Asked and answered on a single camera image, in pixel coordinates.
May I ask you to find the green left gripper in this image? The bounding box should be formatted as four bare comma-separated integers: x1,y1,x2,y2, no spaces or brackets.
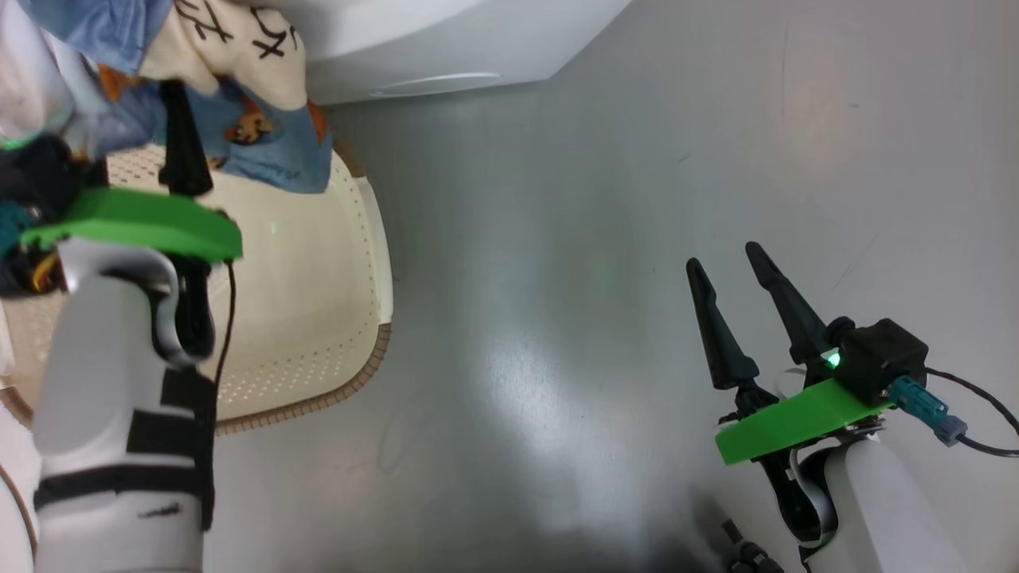
20,80,244,361

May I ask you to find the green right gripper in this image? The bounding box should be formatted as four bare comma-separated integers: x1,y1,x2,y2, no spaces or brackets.
686,241,892,550

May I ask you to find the blue and cream cartoon garment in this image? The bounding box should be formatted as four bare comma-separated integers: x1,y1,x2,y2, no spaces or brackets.
16,0,331,194

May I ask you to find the white front-load washing machine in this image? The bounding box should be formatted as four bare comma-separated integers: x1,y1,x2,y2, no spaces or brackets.
263,0,634,106

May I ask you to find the cream perforated laundry basket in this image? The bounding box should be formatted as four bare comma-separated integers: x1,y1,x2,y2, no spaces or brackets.
0,143,395,435

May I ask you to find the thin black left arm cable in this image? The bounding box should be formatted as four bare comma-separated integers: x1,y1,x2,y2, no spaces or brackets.
213,259,238,387

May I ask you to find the right camera cable teal connector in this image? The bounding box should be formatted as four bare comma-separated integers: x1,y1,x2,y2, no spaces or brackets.
886,368,1019,459

